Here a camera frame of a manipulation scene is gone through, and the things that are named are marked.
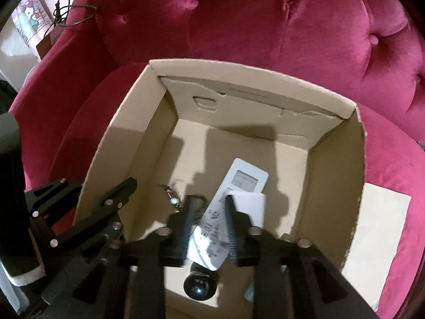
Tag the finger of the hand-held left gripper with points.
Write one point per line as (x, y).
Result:
(109, 199)
(43, 196)

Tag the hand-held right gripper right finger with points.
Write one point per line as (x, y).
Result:
(232, 229)

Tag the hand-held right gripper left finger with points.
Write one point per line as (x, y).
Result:
(191, 226)

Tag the white wall charger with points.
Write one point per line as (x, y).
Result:
(250, 209)

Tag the white remote control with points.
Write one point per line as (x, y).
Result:
(247, 176)

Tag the light blue bottle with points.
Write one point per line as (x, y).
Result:
(250, 291)

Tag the cardboard box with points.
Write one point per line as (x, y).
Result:
(142, 123)

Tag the brown paper sheet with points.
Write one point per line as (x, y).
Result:
(375, 232)

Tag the brown wooden board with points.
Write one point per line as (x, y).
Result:
(48, 43)

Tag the red tufted velvet sofa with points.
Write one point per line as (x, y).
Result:
(265, 40)

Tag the cartoon cat wall poster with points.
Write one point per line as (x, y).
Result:
(31, 16)

